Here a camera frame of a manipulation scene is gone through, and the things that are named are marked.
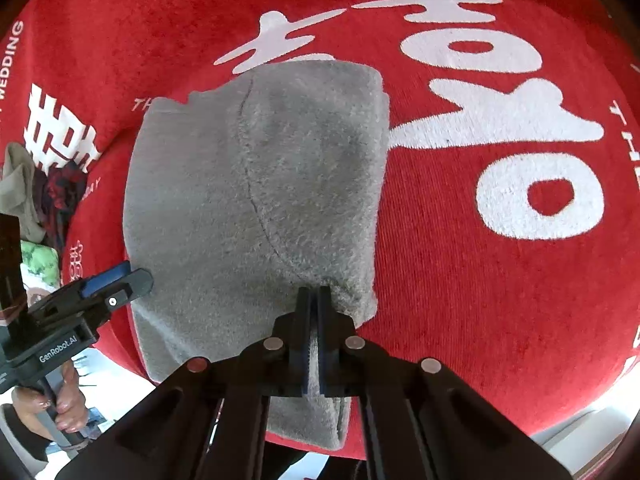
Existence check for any beige cloth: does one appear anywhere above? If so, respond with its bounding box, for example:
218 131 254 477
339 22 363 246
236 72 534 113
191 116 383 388
0 142 48 243

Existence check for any red printed blanket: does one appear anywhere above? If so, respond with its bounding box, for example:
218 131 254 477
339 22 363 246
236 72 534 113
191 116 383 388
0 0 640 463

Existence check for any grey fleece sweater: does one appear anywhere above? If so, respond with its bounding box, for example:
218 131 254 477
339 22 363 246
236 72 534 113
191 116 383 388
122 60 391 453

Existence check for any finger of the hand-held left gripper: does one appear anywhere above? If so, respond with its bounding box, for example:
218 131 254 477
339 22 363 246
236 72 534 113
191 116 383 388
80 261 133 297
102 268 154 314

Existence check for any dark red patterned cloth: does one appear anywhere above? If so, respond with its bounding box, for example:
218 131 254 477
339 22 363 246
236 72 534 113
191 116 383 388
39 165 88 251

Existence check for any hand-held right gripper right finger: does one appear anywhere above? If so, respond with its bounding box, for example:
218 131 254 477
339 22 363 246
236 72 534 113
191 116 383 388
317 286 572 480

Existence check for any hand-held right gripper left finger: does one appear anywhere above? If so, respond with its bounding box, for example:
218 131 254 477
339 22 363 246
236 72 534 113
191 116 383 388
57 287 314 480

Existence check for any person's left hand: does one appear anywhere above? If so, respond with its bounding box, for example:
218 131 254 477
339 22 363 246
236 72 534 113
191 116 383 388
11 357 90 435

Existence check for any green patterned cloth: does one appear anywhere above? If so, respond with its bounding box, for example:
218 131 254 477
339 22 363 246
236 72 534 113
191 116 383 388
20 242 61 293

